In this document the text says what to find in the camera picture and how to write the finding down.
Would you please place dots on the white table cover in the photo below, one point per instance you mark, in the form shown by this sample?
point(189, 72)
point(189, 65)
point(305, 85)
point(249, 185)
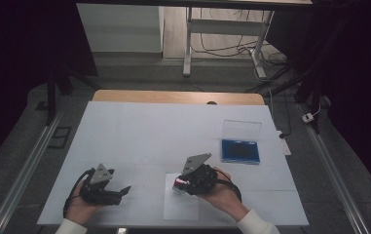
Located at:
point(147, 136)

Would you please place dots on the dark curtain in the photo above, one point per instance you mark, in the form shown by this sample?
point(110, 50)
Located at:
point(358, 81)
point(17, 65)

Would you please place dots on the blue ink pad box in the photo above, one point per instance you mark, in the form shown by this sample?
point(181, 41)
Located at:
point(241, 146)

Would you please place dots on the metal floor rail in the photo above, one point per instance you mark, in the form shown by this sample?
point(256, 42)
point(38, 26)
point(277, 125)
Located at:
point(335, 175)
point(24, 175)

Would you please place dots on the white desk frame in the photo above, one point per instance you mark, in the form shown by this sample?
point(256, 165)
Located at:
point(225, 27)

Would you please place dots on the white cabinet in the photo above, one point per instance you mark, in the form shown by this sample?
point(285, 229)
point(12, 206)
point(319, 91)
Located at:
point(121, 29)

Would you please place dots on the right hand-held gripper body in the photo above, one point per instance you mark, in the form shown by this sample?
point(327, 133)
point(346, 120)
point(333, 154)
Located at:
point(201, 177)

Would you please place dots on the white power adapter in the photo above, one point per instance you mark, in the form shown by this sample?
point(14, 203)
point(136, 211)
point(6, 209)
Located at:
point(308, 117)

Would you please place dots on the black tripod stand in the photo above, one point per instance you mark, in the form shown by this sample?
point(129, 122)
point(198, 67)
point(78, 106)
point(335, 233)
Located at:
point(290, 81)

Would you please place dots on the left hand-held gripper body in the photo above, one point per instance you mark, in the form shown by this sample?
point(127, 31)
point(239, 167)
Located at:
point(99, 187)

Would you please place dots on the person's left hand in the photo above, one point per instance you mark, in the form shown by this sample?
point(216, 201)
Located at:
point(81, 208)

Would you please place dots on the red and white stamp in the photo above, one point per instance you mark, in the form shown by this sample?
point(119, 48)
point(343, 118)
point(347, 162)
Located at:
point(179, 186)

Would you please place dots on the person's right hand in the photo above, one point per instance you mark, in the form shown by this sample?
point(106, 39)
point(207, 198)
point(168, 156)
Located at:
point(223, 196)

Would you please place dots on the black floor frame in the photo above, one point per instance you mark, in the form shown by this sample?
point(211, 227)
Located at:
point(59, 138)

